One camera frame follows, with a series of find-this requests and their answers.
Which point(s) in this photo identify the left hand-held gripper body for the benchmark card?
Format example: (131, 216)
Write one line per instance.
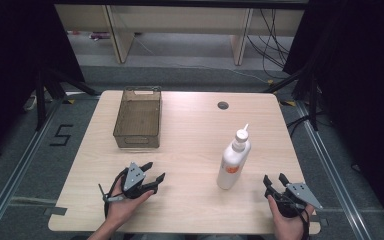
(133, 178)

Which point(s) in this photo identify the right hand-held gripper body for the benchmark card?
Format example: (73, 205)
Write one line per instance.
(298, 196)

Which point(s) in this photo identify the white pump bottle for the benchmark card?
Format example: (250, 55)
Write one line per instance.
(231, 163)

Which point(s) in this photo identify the brown transparent plastic basket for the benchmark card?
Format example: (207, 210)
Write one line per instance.
(138, 118)

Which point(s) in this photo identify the person's left hand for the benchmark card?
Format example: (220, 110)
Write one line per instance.
(125, 206)

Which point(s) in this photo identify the person's right hand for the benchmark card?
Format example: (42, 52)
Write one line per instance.
(288, 226)

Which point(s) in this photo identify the yellow black floor tape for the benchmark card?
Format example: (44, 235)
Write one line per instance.
(289, 103)

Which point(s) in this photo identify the black tripod stand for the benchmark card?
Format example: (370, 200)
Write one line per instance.
(41, 100)
(312, 100)

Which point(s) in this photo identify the black curtain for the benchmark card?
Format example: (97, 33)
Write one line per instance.
(13, 66)
(363, 83)

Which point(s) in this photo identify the pink item on floor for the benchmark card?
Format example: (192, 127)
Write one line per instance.
(98, 35)

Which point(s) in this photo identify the aluminium floor rail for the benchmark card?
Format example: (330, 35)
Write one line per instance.
(16, 166)
(333, 173)

